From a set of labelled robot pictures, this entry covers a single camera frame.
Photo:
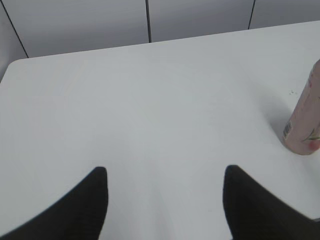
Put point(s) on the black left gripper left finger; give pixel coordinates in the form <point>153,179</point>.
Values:
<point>78,215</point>

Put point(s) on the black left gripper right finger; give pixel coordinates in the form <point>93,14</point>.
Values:
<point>254,213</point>

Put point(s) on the pink oolong tea bottle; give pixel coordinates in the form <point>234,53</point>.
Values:
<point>302,132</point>

